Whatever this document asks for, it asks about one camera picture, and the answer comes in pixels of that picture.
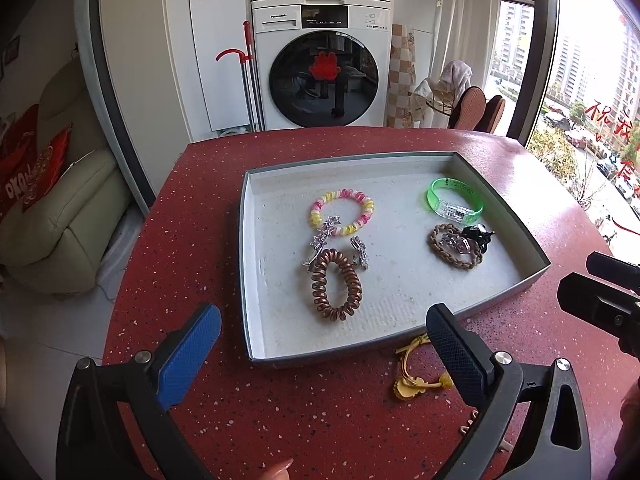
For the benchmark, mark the red printed cushion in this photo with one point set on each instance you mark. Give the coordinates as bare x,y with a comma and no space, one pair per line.
29,173

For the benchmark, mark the brown chair near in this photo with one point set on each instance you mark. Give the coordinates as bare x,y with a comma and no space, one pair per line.
469,110

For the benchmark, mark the black hair claw clip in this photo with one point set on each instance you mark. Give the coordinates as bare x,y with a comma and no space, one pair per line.
479,234

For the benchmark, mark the cream leather sofa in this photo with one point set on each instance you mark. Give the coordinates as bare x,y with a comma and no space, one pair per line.
53,240

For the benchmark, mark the brown chair far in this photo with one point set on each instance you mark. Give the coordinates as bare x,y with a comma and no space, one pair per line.
493,112

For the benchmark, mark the checkered folded board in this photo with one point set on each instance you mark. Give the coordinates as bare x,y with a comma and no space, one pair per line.
401,77

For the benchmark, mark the white curtain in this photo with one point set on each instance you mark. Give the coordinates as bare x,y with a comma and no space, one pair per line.
465,30

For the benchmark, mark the small pink silver charm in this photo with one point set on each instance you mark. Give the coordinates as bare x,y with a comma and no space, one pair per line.
457,243

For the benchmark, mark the green translucent bangle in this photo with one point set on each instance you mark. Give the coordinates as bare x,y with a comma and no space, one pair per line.
454,200

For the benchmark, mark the brown chair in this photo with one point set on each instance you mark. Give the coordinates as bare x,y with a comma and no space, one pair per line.
469,110
493,112

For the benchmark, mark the silver keychain clasp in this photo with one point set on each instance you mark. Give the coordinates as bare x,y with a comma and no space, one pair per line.
320,240

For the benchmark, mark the person's left hand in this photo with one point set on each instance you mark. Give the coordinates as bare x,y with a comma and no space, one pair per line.
277,471

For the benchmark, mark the silver rhinestone hair clip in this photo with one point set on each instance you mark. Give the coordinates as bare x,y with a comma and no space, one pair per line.
360,257

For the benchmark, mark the white front-load washing machine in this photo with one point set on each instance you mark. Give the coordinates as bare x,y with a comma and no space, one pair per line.
322,63

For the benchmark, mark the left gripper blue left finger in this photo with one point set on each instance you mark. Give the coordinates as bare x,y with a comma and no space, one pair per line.
93,441

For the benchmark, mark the red handled mop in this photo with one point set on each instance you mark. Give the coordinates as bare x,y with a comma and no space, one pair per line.
247,60

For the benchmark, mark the white cloth on chair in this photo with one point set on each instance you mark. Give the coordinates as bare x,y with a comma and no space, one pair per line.
433,100

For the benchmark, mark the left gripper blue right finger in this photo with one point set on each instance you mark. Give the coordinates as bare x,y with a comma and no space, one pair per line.
554,440

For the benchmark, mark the white tall cabinet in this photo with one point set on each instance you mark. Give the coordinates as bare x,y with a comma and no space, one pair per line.
169,87

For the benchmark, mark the grey shallow jewelry tray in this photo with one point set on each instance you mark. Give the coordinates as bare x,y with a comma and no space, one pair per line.
403,278

